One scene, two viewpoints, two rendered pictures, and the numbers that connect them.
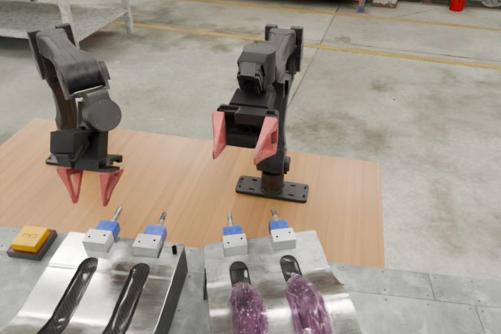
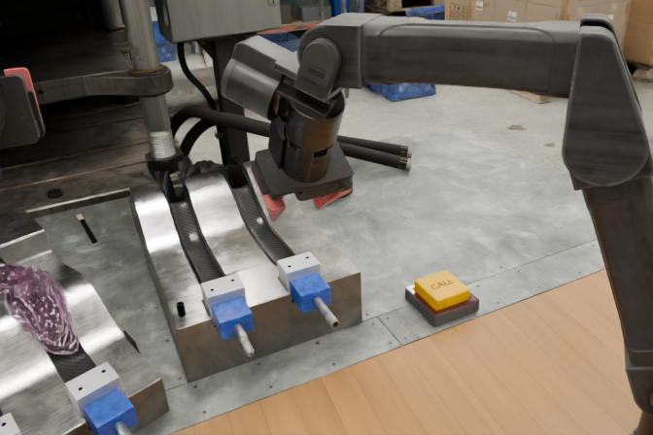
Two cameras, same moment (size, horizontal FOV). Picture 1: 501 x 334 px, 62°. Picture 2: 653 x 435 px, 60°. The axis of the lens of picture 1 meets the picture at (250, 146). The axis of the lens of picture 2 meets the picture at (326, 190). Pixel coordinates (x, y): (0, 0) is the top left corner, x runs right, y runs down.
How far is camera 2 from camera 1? 1.21 m
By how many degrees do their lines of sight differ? 112
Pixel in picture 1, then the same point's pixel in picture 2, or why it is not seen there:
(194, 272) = (175, 387)
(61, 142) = not seen: hidden behind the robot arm
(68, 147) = not seen: hidden behind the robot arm
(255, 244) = (58, 421)
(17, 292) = (379, 270)
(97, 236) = (296, 261)
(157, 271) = (189, 289)
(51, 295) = (292, 234)
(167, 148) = not seen: outside the picture
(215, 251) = (132, 378)
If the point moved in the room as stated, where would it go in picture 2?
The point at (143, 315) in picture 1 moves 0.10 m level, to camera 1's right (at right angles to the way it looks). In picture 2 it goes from (174, 261) to (107, 284)
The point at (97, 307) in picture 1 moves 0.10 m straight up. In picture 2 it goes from (232, 247) to (223, 189)
